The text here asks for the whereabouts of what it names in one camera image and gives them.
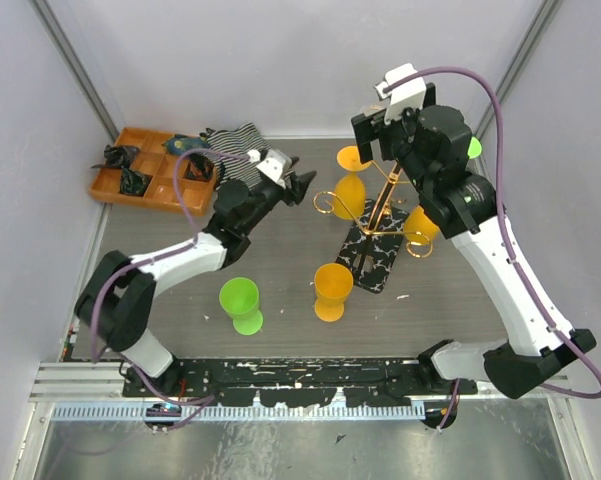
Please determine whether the orange plastic goblet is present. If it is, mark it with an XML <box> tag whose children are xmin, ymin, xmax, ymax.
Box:
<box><xmin>403</xmin><ymin>205</ymin><xmax>440</xmax><ymax>247</ymax></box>
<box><xmin>314</xmin><ymin>263</ymin><xmax>354</xmax><ymax>322</ymax></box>
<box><xmin>333</xmin><ymin>145</ymin><xmax>370</xmax><ymax>220</ymax></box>

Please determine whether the green plastic goblet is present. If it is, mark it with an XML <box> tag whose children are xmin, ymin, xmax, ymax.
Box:
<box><xmin>219</xmin><ymin>277</ymin><xmax>263</xmax><ymax>336</ymax></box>
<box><xmin>467</xmin><ymin>136</ymin><xmax>482</xmax><ymax>160</ymax></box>

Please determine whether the gold wine glass rack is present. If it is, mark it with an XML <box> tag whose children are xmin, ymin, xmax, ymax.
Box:
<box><xmin>312</xmin><ymin>166</ymin><xmax>434</xmax><ymax>294</ymax></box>

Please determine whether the green plastic goblet front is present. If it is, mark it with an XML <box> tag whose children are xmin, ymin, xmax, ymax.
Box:
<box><xmin>219</xmin><ymin>277</ymin><xmax>263</xmax><ymax>336</ymax></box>

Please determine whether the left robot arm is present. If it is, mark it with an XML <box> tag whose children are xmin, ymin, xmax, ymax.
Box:
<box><xmin>74</xmin><ymin>149</ymin><xmax>317</xmax><ymax>396</ymax></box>

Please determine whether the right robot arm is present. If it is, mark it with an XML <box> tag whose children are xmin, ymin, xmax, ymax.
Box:
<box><xmin>352</xmin><ymin>79</ymin><xmax>597</xmax><ymax>399</ymax></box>

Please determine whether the striped black white cloth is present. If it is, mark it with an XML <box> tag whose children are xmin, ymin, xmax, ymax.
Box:
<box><xmin>193</xmin><ymin>122</ymin><xmax>276</xmax><ymax>193</ymax></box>

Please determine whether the dark orange crumpled cloth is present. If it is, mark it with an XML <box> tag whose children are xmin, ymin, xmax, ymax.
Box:
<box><xmin>185</xmin><ymin>154</ymin><xmax>215</xmax><ymax>182</ymax></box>

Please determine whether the blue patterned cloth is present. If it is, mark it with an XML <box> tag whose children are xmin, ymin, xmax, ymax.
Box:
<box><xmin>162</xmin><ymin>134</ymin><xmax>210</xmax><ymax>157</ymax></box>

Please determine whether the orange wooden compartment tray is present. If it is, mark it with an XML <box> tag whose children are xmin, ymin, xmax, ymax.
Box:
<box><xmin>88</xmin><ymin>127</ymin><xmax>216</xmax><ymax>217</ymax></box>

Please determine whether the black crumpled cloth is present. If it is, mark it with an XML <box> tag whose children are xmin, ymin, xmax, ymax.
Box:
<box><xmin>99</xmin><ymin>145</ymin><xmax>140</xmax><ymax>169</ymax></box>

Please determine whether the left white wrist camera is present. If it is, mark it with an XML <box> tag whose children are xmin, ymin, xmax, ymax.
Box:
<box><xmin>247</xmin><ymin>149</ymin><xmax>292</xmax><ymax>189</ymax></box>

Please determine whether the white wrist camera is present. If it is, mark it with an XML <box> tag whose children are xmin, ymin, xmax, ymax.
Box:
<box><xmin>247</xmin><ymin>149</ymin><xmax>292</xmax><ymax>189</ymax></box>
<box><xmin>374</xmin><ymin>63</ymin><xmax>427</xmax><ymax>125</ymax></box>

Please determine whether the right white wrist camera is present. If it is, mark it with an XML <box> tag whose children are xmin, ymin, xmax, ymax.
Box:
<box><xmin>374</xmin><ymin>63</ymin><xmax>427</xmax><ymax>125</ymax></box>

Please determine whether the black mounting base plate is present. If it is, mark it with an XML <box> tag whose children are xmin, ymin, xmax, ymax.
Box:
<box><xmin>122</xmin><ymin>356</ymin><xmax>479</xmax><ymax>407</ymax></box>

